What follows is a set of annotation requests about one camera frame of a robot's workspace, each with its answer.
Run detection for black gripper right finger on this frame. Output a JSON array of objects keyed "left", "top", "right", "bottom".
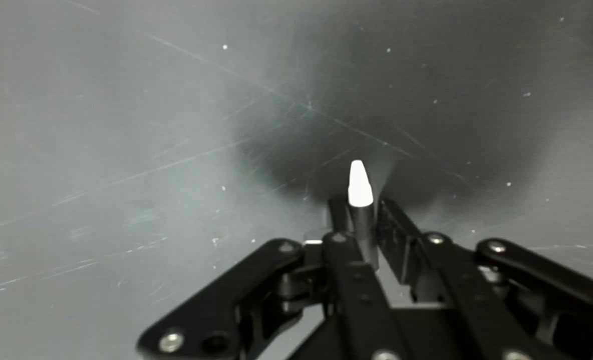
[{"left": 377, "top": 198, "right": 593, "bottom": 360}]

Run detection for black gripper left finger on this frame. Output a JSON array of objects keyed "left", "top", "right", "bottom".
[{"left": 134, "top": 198, "right": 412, "bottom": 360}]

